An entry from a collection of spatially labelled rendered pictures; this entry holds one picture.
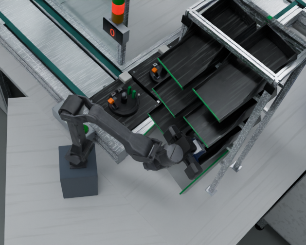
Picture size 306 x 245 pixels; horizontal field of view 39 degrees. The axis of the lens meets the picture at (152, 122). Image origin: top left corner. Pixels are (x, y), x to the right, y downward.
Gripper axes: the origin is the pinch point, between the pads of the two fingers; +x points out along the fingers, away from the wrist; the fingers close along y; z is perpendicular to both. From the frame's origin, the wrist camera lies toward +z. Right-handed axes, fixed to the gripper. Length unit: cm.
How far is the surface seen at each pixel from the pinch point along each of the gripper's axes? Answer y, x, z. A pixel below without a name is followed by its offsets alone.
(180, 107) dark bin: 13.0, -1.0, 6.6
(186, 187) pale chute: -5.9, 6.1, -23.2
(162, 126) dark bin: 15.7, 1.4, -10.5
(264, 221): -27, 94, -93
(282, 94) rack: -0.4, 25.7, 22.9
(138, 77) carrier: 52, 20, -31
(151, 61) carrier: 58, 30, -29
